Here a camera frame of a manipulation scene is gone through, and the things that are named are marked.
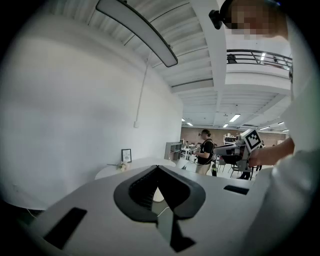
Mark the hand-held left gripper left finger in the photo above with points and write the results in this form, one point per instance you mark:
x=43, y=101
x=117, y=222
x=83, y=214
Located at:
x=125, y=197

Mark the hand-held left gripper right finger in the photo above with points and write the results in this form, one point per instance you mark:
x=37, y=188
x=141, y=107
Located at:
x=187, y=197

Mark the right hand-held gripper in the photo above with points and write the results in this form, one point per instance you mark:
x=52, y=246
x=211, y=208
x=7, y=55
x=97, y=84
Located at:
x=251, y=140

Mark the white curved counter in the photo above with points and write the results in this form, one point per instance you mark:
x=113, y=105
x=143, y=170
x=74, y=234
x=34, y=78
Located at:
x=140, y=165

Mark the person's right forearm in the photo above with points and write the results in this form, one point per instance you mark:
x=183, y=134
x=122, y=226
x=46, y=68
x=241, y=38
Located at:
x=275, y=151

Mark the grey shelf unit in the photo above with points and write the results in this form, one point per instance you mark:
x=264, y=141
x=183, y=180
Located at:
x=172, y=151

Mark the white storage rack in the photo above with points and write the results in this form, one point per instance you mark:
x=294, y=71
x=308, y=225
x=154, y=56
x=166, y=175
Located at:
x=230, y=138

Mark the ceiling light panels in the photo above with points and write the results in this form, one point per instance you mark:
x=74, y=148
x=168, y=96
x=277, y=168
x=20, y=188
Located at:
x=234, y=118

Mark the cream flower bunch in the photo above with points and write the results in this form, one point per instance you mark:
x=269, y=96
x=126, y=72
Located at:
x=123, y=167

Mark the grey chair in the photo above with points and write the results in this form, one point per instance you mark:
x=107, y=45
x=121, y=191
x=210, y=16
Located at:
x=236, y=171

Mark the person's white shirt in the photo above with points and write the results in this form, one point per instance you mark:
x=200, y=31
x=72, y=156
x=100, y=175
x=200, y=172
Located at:
x=303, y=112

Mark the long pendant ceiling lamp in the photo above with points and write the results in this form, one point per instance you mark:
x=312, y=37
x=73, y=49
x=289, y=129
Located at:
x=192, y=83
x=145, y=30

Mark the black mezzanine railing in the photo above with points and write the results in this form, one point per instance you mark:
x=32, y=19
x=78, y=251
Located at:
x=252, y=56

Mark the person's head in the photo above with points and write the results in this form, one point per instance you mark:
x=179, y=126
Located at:
x=257, y=17

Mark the black picture frame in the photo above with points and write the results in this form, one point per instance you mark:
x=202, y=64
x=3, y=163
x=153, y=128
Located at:
x=126, y=155

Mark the white wall junction box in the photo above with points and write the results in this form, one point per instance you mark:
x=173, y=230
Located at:
x=136, y=124

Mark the black head-worn camera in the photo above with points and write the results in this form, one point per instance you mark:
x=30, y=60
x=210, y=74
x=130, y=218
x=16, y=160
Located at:
x=215, y=18

